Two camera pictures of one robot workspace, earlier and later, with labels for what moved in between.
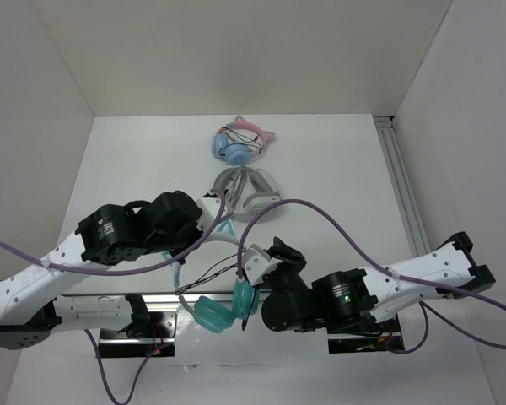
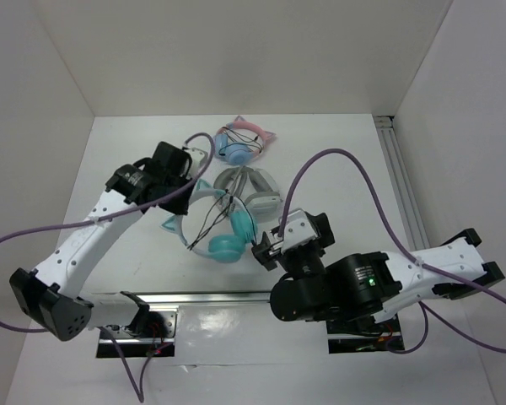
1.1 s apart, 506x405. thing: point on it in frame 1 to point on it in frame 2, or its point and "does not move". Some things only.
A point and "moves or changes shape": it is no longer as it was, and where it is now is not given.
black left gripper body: x=174 y=245 to x=177 y=205
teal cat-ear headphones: x=211 y=315 to x=227 y=249
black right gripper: x=289 y=256 to x=325 y=236
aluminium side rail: x=414 y=226 does not move
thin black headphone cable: x=210 y=273 moves or changes shape
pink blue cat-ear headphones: x=239 y=141 does not move
